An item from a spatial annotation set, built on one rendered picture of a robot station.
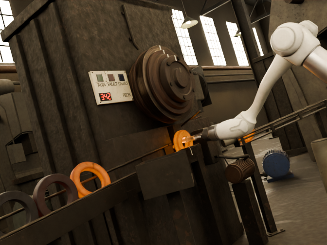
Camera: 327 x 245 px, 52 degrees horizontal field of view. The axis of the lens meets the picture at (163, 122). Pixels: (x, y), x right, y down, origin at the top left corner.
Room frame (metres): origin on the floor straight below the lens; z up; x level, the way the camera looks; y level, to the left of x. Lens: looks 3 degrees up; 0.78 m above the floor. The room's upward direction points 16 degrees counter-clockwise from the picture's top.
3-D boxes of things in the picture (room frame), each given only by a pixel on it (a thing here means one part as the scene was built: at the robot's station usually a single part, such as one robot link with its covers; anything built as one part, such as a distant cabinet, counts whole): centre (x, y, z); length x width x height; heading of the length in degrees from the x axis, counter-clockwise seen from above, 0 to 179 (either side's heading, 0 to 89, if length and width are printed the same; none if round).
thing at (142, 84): (2.03, -0.08, 1.11); 0.47 x 0.06 x 0.47; 142
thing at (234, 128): (1.83, -0.36, 0.75); 0.16 x 0.13 x 0.11; 52
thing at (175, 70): (1.97, -0.16, 1.11); 0.28 x 0.06 x 0.28; 142
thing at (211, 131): (1.88, -0.26, 0.75); 0.09 x 0.06 x 0.09; 142
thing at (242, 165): (2.20, -0.39, 0.27); 0.22 x 0.13 x 0.53; 142
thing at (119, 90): (1.83, 0.22, 1.15); 0.26 x 0.02 x 0.18; 142
